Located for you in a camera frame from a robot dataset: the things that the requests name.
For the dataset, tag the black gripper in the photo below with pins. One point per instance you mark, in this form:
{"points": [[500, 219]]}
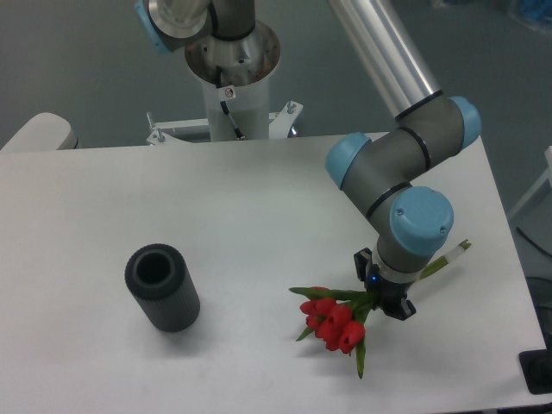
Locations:
{"points": [[391, 285]]}

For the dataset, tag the red tulip bouquet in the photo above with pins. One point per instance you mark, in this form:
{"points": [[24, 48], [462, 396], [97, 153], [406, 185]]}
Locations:
{"points": [[338, 317]]}

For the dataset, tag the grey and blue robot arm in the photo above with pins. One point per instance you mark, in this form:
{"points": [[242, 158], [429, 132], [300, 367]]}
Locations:
{"points": [[412, 222]]}

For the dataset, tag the dark grey ribbed vase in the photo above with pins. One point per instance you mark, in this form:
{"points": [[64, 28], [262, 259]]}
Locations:
{"points": [[158, 278]]}

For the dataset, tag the black device at table edge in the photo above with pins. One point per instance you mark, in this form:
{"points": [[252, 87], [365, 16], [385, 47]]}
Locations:
{"points": [[536, 367]]}

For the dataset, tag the white chair armrest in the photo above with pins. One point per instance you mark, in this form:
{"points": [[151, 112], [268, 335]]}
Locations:
{"points": [[43, 132]]}

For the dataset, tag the white furniture frame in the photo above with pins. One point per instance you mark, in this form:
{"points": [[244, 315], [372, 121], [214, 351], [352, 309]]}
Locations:
{"points": [[536, 193]]}

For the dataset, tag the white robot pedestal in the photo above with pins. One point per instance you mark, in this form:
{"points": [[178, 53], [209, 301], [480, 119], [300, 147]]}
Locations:
{"points": [[235, 78]]}

